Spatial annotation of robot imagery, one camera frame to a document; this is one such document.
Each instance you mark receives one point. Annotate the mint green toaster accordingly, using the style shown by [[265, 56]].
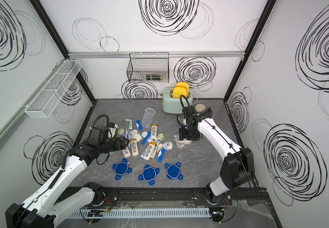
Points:
[[172, 105]]

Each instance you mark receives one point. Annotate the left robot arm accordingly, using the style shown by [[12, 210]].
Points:
[[41, 209]]

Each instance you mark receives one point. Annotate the beige round jar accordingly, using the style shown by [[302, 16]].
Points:
[[200, 107]]

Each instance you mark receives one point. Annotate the cream lotion bottle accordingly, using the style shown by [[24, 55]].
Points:
[[149, 150], [126, 153], [134, 147], [154, 128]]

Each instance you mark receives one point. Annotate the blue-lid clear container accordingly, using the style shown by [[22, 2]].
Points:
[[148, 117], [181, 143]]

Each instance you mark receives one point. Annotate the blue container lid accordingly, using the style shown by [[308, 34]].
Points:
[[173, 171], [149, 174], [121, 168]]

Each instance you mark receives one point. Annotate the blue toothbrush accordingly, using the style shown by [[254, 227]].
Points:
[[146, 138]]

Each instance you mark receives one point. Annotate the blue small toiletry tube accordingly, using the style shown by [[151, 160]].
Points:
[[139, 126]]

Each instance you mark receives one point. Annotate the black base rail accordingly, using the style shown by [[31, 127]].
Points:
[[197, 196]]

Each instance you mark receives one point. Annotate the green toothbrush packet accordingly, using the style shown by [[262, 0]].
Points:
[[129, 125]]

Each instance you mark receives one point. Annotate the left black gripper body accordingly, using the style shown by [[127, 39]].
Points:
[[115, 145]]

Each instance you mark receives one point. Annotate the front yellow toast slice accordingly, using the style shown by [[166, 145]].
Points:
[[179, 91]]

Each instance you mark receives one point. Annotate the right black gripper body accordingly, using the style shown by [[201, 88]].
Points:
[[187, 133]]

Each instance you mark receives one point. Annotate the white mesh wall shelf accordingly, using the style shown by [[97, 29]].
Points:
[[62, 86]]

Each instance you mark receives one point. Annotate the white round toiletry piece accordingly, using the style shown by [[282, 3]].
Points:
[[135, 135]]

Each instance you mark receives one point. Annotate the black wire wall basket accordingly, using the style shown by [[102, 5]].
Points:
[[152, 67]]

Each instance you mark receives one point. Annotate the green round toiletry tin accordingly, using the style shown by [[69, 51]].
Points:
[[121, 131]]

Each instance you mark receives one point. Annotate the white slotted cable duct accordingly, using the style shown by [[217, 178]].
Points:
[[142, 213]]

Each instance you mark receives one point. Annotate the back yellow toast slice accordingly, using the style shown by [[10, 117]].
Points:
[[183, 84]]

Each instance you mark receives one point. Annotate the yellow toast slice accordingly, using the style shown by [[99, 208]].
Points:
[[179, 91], [183, 84]]

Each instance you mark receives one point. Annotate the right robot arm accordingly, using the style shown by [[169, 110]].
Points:
[[238, 162]]

